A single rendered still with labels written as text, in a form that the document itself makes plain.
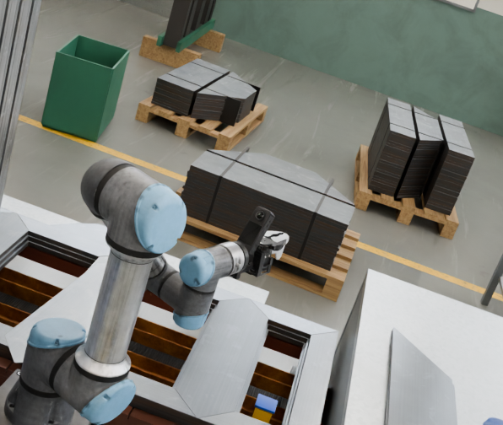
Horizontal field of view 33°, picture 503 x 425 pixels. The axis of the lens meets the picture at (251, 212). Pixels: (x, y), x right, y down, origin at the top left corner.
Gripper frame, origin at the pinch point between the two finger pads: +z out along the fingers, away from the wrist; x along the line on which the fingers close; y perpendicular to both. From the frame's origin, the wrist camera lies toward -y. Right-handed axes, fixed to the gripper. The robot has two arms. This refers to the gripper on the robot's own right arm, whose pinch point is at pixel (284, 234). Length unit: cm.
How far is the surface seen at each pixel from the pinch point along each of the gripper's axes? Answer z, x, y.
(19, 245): 9, -108, 47
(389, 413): 20, 31, 43
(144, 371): 13, -47, 67
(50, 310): -9, -70, 50
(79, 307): 1, -67, 50
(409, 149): 416, -162, 68
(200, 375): 10, -24, 56
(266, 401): 16, -4, 57
